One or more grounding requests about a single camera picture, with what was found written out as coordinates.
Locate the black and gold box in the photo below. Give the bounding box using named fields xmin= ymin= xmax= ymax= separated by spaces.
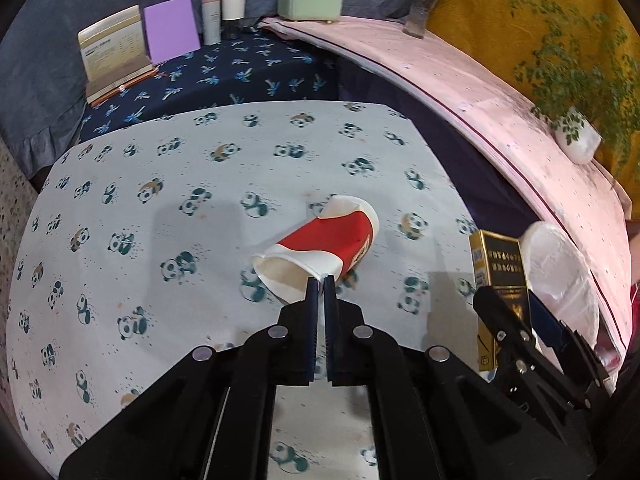
xmin=467 ymin=228 xmax=532 ymax=373

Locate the red and white paper cup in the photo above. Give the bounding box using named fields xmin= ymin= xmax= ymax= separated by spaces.
xmin=252 ymin=195 xmax=380 ymax=304

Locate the white trash bag bin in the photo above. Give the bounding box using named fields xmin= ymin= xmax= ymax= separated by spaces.
xmin=520 ymin=221 xmax=618 ymax=376

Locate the pink blanket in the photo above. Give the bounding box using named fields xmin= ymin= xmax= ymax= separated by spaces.
xmin=259 ymin=16 xmax=632 ymax=367

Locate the panda print tablecloth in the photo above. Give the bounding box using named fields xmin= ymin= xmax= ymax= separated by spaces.
xmin=8 ymin=101 xmax=478 ymax=474

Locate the green plant in white pot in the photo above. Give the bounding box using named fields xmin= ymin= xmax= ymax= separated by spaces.
xmin=509 ymin=0 xmax=639 ymax=176

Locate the navy leaf print cloth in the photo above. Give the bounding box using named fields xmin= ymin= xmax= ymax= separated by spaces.
xmin=79 ymin=29 xmax=338 ymax=141

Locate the mustard yellow drape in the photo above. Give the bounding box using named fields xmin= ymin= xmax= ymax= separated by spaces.
xmin=424 ymin=0 xmax=640 ymax=181

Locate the green tissue box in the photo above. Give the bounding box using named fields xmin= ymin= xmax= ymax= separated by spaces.
xmin=277 ymin=0 xmax=344 ymax=23

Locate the purple notebook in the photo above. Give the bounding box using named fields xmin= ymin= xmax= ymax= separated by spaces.
xmin=143 ymin=0 xmax=201 ymax=65

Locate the white jar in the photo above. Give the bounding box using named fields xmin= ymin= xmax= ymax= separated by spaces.
xmin=221 ymin=0 xmax=246 ymax=22

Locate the tall white bottle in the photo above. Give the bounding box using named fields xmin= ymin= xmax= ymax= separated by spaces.
xmin=201 ymin=0 xmax=221 ymax=46

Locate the blue grey drape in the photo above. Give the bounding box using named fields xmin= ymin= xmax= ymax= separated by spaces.
xmin=1 ymin=0 xmax=410 ymax=178

